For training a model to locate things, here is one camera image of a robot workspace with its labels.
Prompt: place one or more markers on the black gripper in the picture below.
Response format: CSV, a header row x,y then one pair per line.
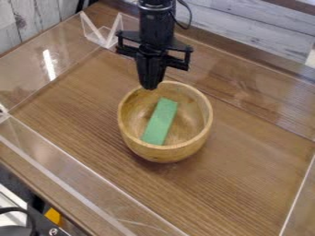
x,y
152,67

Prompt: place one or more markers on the green rectangular block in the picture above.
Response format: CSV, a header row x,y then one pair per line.
x,y
161,122

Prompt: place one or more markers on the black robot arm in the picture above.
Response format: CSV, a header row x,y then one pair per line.
x,y
158,21

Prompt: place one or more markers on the brown wooden bowl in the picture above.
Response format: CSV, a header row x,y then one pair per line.
x,y
190,129

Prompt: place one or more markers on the yellow tag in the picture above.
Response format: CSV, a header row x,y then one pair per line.
x,y
54,216

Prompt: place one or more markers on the clear acrylic corner bracket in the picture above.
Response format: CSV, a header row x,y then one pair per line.
x,y
104,36

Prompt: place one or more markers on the clear acrylic tray wall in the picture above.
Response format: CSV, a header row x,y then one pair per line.
x,y
102,209

